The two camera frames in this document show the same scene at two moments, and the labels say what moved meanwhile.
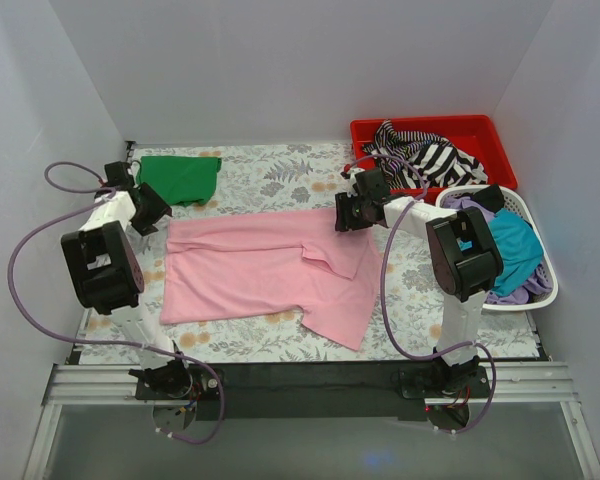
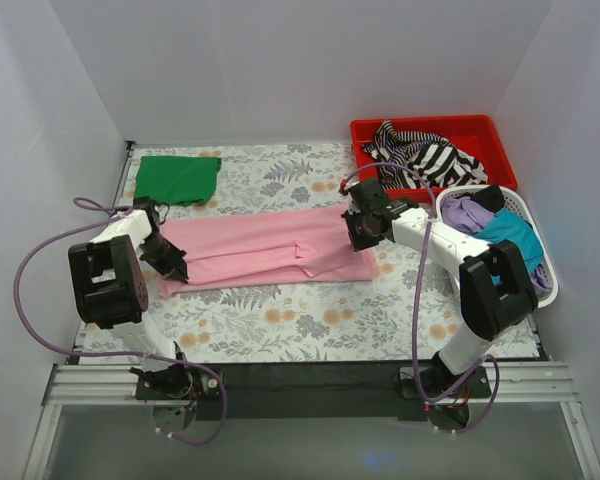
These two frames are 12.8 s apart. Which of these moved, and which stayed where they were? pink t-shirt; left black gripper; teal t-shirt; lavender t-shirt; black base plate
Moved: pink t-shirt; left black gripper
Stayed: lavender t-shirt; black base plate; teal t-shirt
